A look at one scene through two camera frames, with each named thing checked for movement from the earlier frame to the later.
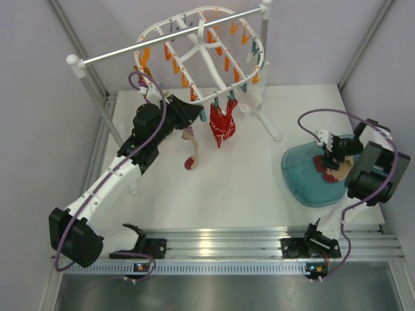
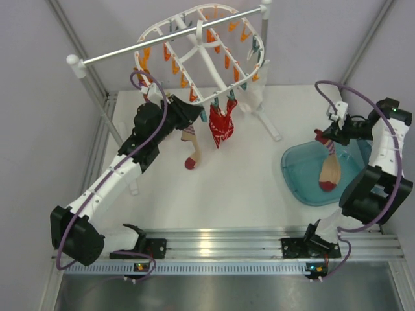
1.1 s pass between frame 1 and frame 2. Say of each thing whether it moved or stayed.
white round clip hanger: stayed
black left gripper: stayed
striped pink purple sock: stayed
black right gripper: moved
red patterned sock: stayed
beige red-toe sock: moved
